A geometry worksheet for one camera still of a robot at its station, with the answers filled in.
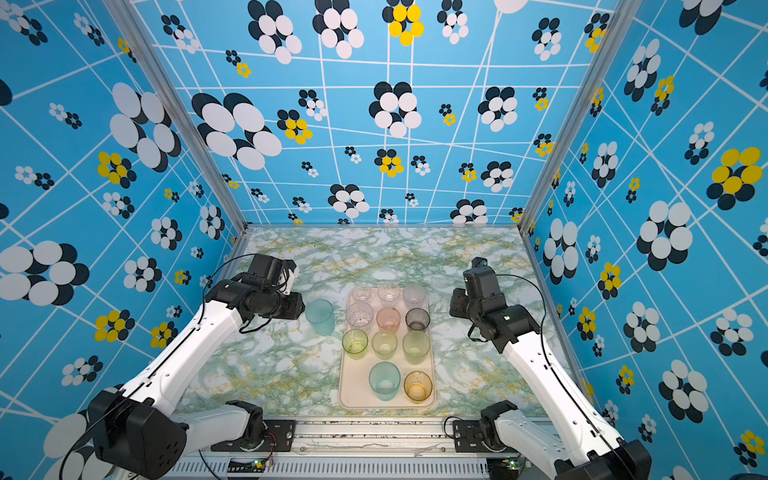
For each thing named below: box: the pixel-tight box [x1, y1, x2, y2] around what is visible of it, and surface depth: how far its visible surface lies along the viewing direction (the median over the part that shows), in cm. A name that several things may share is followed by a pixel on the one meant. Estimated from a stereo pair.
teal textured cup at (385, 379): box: [368, 361, 402, 402], surface depth 77 cm
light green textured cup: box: [402, 330, 431, 365], surface depth 87 cm
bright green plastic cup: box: [342, 328, 369, 361], surface depth 90 cm
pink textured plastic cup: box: [376, 307, 401, 334], surface depth 91 cm
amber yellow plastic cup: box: [403, 370, 433, 404], surface depth 80 cm
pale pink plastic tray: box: [339, 287, 436, 409], surface depth 86 cm
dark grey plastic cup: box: [405, 307, 431, 331], surface depth 91 cm
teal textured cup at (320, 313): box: [305, 298, 336, 337], surface depth 88 cm
